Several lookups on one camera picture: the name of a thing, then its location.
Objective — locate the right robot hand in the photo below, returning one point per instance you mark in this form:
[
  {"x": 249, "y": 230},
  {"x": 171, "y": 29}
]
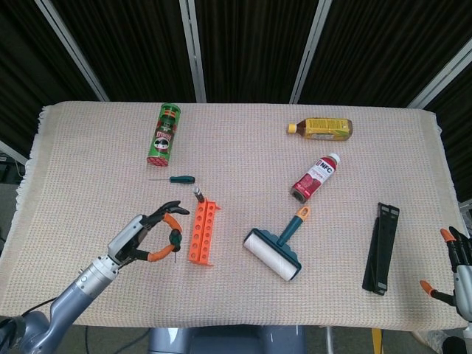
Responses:
[{"x": 462, "y": 284}]

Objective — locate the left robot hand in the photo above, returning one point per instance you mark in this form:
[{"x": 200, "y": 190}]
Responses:
[{"x": 123, "y": 239}]

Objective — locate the black metal precision screwdriver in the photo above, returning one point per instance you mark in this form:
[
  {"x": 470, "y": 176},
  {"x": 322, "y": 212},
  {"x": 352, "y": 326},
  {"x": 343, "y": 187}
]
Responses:
[{"x": 199, "y": 194}]

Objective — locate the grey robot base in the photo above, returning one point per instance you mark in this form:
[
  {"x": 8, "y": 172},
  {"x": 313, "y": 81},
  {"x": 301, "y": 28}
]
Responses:
[{"x": 221, "y": 341}]

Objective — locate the orange tool holder rack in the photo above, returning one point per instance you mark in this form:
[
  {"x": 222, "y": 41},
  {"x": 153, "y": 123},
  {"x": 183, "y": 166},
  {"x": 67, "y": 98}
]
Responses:
[{"x": 201, "y": 236}]

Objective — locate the black bar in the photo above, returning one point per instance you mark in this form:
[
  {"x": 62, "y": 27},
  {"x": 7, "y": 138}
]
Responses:
[{"x": 381, "y": 250}]

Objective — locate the yellow table leg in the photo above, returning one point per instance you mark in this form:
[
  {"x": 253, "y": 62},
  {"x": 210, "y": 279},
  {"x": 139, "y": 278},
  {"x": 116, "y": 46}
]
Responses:
[{"x": 376, "y": 341}]

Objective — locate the green Pringles chips can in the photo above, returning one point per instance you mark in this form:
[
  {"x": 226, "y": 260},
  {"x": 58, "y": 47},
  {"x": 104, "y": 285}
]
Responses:
[{"x": 164, "y": 136}]

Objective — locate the beige woven tablecloth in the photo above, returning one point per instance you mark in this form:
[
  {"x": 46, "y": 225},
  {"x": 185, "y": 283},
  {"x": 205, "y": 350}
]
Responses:
[{"x": 239, "y": 147}]

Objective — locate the teal lint roller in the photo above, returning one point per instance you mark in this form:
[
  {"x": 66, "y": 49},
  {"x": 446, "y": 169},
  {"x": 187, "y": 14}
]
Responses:
[{"x": 273, "y": 258}]

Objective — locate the red NFC juice bottle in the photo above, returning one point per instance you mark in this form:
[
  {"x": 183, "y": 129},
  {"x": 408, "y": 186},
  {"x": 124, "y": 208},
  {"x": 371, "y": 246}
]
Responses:
[{"x": 315, "y": 178}]

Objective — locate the yellow tea bottle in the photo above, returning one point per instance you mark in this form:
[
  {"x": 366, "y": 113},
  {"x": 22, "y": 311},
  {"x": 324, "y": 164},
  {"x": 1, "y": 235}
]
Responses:
[{"x": 324, "y": 129}]

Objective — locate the grey partition frame post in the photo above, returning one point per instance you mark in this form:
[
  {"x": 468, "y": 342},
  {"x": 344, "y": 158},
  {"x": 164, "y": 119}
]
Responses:
[
  {"x": 440, "y": 81},
  {"x": 193, "y": 51},
  {"x": 70, "y": 51},
  {"x": 311, "y": 51},
  {"x": 13, "y": 152}
]

